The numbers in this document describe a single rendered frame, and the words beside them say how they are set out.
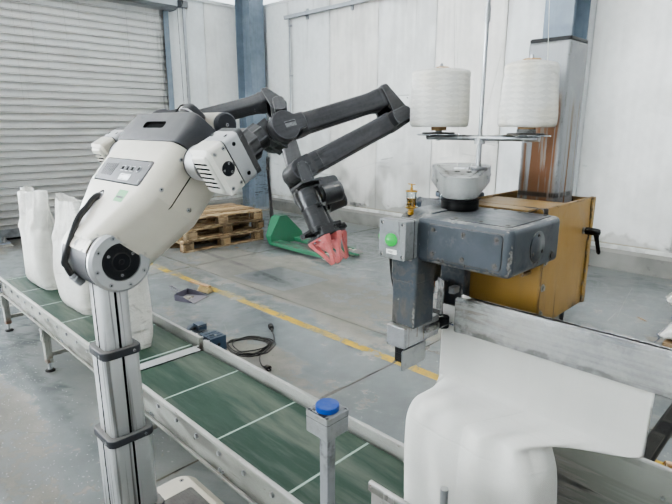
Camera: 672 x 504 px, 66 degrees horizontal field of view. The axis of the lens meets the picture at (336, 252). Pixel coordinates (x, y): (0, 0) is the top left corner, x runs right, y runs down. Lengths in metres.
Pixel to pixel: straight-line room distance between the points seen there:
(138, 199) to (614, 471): 1.37
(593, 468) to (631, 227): 4.96
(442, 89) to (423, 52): 6.13
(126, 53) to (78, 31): 0.71
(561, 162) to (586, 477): 0.85
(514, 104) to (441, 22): 6.17
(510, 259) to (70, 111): 7.94
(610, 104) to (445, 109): 5.02
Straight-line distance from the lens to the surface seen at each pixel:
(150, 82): 9.13
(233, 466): 2.03
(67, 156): 8.60
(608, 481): 1.62
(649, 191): 6.32
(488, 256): 1.10
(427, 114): 1.47
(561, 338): 1.25
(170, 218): 1.37
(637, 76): 6.37
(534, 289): 1.40
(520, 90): 1.36
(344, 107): 1.47
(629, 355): 1.22
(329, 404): 1.36
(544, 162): 1.57
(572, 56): 1.57
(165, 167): 1.35
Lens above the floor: 1.53
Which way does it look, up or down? 14 degrees down
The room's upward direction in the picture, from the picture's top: straight up
